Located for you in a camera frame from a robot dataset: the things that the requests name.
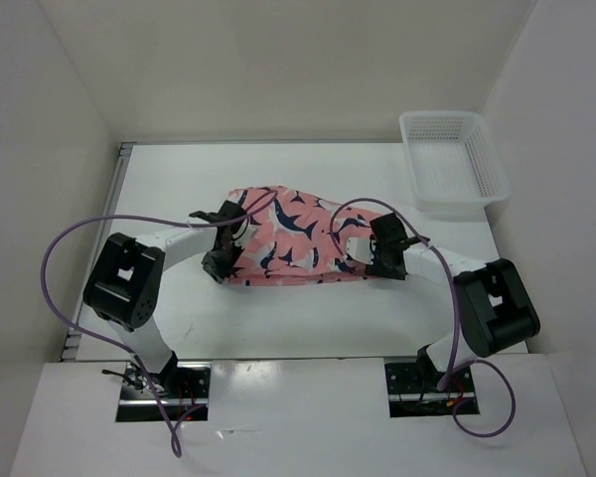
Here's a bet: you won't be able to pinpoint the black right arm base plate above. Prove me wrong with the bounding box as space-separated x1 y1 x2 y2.
384 359 479 418

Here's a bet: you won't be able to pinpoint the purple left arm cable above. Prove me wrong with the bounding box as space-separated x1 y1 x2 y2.
39 187 279 458

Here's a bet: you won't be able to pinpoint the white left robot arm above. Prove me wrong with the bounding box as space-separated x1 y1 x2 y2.
83 201 253 398

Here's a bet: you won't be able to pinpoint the pink shark print shorts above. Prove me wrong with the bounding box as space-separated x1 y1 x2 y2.
227 186 379 286

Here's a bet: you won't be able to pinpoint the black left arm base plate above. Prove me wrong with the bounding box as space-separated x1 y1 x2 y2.
102 362 213 423

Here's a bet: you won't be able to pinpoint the white plastic mesh basket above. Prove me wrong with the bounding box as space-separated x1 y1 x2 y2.
399 110 510 214

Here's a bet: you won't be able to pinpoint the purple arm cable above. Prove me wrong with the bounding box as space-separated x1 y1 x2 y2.
330 197 518 438
39 187 279 458

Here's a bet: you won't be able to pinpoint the aluminium table edge rail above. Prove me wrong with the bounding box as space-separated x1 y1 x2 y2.
60 142 135 363

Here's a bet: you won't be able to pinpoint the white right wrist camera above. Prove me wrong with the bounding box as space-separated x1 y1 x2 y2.
345 238 375 265

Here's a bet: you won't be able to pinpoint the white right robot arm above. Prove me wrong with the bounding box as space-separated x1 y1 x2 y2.
359 213 540 391

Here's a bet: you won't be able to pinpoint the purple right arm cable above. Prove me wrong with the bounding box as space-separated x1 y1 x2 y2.
330 197 518 438

